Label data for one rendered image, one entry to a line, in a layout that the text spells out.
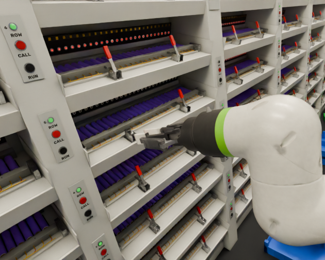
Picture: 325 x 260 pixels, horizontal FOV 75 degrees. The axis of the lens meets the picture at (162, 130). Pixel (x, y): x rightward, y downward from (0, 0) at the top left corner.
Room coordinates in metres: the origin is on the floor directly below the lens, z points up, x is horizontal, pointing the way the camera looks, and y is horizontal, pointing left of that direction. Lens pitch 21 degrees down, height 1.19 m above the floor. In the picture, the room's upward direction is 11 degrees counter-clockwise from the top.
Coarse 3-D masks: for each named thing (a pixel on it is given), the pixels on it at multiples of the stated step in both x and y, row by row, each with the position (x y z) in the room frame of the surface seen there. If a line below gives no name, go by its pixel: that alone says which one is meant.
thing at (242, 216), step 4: (248, 208) 1.14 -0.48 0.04; (244, 212) 1.11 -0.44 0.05; (248, 212) 1.14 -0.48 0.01; (240, 216) 1.08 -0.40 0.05; (244, 216) 1.10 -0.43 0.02; (240, 220) 1.07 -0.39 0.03; (236, 224) 1.03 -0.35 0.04; (220, 244) 0.91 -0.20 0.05; (216, 248) 0.89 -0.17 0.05; (220, 248) 0.90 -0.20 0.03; (216, 252) 0.87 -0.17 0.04; (212, 256) 0.84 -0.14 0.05; (216, 256) 0.87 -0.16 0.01
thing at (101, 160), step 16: (176, 80) 0.99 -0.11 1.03; (192, 80) 0.98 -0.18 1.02; (208, 96) 0.92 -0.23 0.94; (96, 112) 0.72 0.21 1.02; (176, 112) 0.78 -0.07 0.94; (192, 112) 0.79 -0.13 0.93; (144, 128) 0.67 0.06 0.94; (112, 144) 0.59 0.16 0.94; (128, 144) 0.59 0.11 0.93; (96, 160) 0.52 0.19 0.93; (112, 160) 0.55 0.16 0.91; (96, 176) 0.52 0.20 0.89
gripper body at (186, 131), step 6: (186, 120) 0.42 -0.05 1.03; (192, 120) 0.41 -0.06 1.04; (186, 126) 0.41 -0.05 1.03; (192, 126) 0.40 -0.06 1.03; (180, 132) 0.44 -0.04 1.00; (186, 132) 0.40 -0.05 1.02; (174, 138) 0.42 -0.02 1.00; (180, 138) 0.41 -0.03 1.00; (186, 138) 0.39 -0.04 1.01; (192, 138) 0.38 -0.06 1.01; (174, 144) 0.42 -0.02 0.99; (180, 144) 0.41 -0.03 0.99; (186, 144) 0.40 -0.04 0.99; (192, 144) 0.38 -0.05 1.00; (192, 150) 0.40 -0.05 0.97
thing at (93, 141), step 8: (184, 96) 0.86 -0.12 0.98; (192, 96) 0.91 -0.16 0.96; (168, 104) 0.80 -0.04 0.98; (176, 104) 0.83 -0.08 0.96; (144, 112) 0.73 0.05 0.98; (152, 112) 0.74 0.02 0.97; (160, 112) 0.77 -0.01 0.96; (128, 120) 0.68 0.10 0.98; (136, 120) 0.69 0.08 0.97; (144, 120) 0.71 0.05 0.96; (112, 128) 0.64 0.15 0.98; (120, 128) 0.64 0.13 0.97; (96, 136) 0.60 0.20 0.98; (104, 136) 0.60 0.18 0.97; (112, 136) 0.63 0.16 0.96; (88, 144) 0.57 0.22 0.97; (96, 144) 0.59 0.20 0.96
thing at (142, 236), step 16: (208, 160) 0.95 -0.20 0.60; (192, 176) 0.80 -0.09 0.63; (208, 176) 0.87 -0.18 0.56; (160, 192) 0.77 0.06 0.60; (176, 192) 0.77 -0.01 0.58; (192, 192) 0.78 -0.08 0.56; (144, 208) 0.69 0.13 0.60; (160, 208) 0.69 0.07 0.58; (176, 208) 0.70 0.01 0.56; (128, 224) 0.63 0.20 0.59; (144, 224) 0.64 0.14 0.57; (160, 224) 0.64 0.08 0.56; (128, 240) 0.58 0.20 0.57; (144, 240) 0.58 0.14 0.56; (128, 256) 0.53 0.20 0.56
